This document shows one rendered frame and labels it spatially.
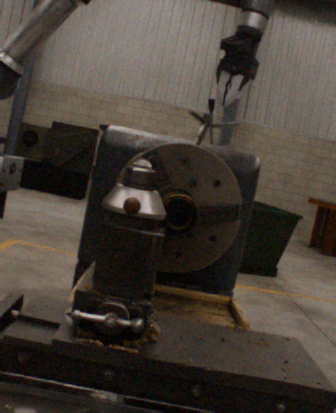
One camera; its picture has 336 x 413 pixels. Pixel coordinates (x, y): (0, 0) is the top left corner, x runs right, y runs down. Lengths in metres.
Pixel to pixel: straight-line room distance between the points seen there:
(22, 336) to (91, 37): 11.10
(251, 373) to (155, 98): 10.73
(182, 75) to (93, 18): 2.52
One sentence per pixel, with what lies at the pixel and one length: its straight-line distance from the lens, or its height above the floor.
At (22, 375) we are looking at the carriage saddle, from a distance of 0.57.
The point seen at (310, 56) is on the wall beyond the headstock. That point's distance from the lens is 11.95.
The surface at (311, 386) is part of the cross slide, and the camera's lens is 0.60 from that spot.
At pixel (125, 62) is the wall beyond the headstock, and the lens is 11.32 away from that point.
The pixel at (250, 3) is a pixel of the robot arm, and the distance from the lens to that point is 1.28.
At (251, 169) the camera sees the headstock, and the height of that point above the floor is 1.21.
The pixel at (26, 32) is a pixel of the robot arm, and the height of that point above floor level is 1.47.
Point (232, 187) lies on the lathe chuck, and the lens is 1.15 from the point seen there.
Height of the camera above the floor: 1.19
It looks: 3 degrees down
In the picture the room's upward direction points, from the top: 12 degrees clockwise
